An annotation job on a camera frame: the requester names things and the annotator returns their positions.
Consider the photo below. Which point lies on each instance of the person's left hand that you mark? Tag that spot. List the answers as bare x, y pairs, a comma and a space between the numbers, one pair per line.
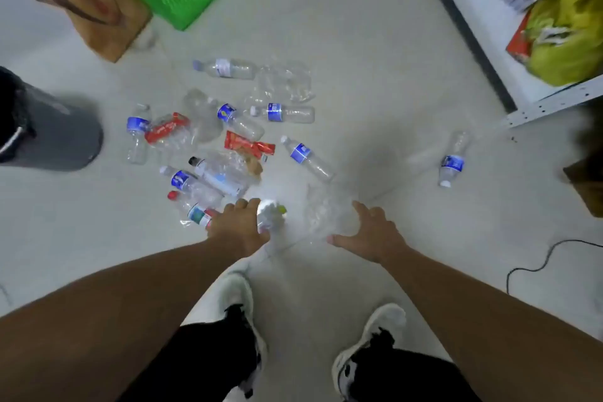
235, 227

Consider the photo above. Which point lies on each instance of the person's right hand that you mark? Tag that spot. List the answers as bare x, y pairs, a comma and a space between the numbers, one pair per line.
377, 241

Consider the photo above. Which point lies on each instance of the green-capped clear bottle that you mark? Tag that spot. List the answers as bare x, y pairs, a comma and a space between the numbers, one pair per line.
271, 218

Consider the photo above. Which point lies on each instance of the red cap plastic bottle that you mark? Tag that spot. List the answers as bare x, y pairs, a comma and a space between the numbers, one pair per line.
198, 214

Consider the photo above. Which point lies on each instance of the black cap plastic bottle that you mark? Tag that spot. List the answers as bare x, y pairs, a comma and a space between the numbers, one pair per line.
219, 178

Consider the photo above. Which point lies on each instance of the red snack wrapper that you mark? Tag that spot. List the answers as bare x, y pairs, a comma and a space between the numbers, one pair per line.
245, 143

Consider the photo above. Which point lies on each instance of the crushed red label plastic bottle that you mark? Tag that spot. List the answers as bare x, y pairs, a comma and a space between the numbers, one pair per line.
165, 129

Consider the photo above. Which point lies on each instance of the white label plastic bottle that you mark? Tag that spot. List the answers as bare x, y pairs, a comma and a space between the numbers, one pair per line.
226, 68

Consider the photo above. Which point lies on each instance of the black trash bin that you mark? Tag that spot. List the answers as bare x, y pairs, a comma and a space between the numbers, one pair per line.
52, 133

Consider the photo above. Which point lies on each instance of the person's left forearm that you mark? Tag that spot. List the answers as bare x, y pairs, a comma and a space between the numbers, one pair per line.
118, 321

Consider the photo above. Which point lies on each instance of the person's right forearm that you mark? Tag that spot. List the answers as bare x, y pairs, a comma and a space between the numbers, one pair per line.
494, 335

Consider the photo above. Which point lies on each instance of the person's left white shoe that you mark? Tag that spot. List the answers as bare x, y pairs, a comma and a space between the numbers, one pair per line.
235, 288

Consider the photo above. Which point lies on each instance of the person's white shoe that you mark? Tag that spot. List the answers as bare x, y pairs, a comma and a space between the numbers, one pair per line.
386, 317
235, 288

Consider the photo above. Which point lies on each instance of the person's right white shoe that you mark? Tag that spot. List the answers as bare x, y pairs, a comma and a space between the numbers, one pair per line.
386, 317

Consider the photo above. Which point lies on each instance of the person's left leg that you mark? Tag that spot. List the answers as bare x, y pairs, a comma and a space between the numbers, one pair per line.
198, 359

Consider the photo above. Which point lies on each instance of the person's leg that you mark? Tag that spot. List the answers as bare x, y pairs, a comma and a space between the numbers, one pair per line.
405, 378
198, 359

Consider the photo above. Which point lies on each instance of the person's right leg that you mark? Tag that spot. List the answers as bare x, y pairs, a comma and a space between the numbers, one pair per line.
405, 378

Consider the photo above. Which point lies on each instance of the brown cardboard box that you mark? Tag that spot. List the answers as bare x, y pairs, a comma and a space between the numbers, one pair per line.
586, 189

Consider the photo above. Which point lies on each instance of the red packet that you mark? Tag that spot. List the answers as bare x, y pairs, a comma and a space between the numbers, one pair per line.
518, 43

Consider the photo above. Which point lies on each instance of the white metal shelf dark base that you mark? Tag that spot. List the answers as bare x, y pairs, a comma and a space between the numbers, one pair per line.
476, 1

